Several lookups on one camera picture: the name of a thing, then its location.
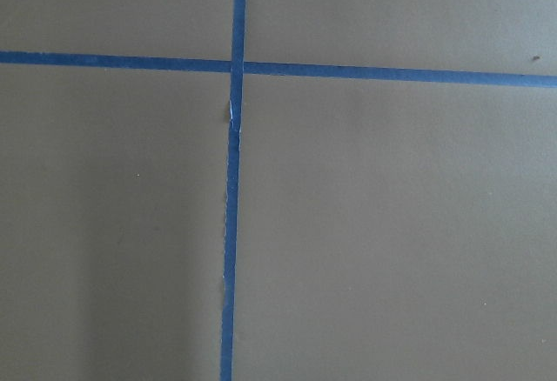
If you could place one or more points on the blue tape line lengthwise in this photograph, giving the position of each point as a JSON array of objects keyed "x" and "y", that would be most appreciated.
[{"x": 232, "y": 186}]

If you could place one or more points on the blue tape line crosswise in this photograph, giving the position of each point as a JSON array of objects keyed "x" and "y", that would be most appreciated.
[{"x": 279, "y": 69}]

